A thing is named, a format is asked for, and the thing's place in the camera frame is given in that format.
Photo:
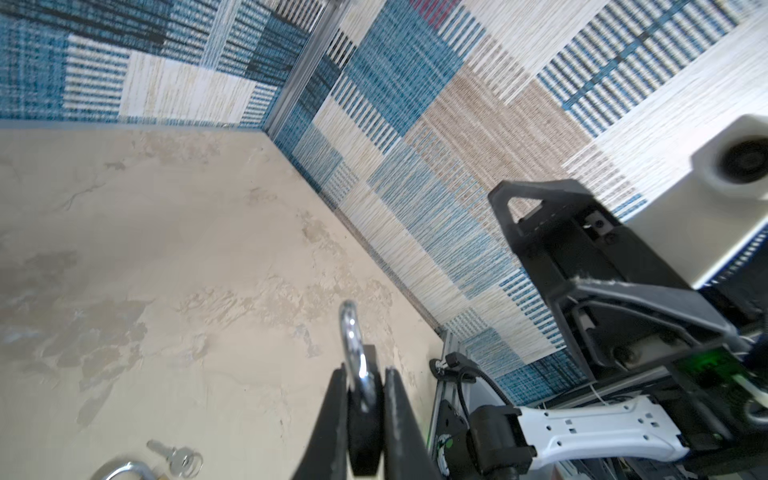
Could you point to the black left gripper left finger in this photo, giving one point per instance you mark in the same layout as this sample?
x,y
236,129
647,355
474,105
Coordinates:
x,y
325,456

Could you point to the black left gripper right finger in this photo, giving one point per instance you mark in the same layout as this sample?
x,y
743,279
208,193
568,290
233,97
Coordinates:
x,y
405,453

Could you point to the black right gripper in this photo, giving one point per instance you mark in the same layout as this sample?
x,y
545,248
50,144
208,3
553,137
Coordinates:
x,y
620,307

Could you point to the small black padlock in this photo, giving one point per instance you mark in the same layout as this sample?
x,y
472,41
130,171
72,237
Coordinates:
x,y
365,394

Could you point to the brass padlock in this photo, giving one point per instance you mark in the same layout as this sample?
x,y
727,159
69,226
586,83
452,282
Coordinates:
x,y
114,468

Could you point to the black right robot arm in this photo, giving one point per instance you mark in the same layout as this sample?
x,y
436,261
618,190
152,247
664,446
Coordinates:
x,y
689,365

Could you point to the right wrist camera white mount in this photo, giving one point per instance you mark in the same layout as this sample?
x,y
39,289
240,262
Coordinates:
x,y
699,224

